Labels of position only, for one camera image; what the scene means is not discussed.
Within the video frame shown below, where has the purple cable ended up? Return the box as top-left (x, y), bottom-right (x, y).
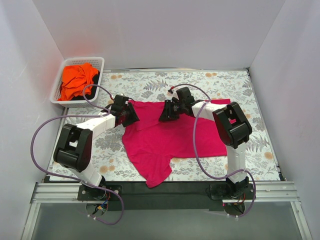
top-left (167, 83), bottom-right (257, 219)
top-left (30, 84), bottom-right (125, 226)

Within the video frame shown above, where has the orange t shirt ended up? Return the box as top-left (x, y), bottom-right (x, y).
top-left (58, 62), bottom-right (100, 101)

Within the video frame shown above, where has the magenta t shirt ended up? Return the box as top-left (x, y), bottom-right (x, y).
top-left (122, 101), bottom-right (227, 188)

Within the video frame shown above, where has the aluminium frame rail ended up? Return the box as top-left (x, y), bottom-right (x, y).
top-left (30, 181), bottom-right (312, 240)

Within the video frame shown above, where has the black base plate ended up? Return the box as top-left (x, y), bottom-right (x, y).
top-left (77, 181), bottom-right (254, 214)

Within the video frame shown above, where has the white plastic laundry basket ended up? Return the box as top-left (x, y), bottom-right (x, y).
top-left (50, 56), bottom-right (105, 108)

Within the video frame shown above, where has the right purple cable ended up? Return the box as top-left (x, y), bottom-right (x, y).
top-left (167, 83), bottom-right (257, 219)

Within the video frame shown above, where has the black t shirt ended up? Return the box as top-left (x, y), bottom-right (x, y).
top-left (71, 70), bottom-right (101, 101)

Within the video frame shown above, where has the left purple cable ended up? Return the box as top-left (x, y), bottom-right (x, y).
top-left (30, 84), bottom-right (125, 226)

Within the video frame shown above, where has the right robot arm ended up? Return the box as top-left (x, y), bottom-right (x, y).
top-left (158, 87), bottom-right (252, 199)

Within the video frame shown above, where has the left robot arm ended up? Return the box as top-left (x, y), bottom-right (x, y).
top-left (53, 95), bottom-right (140, 200)

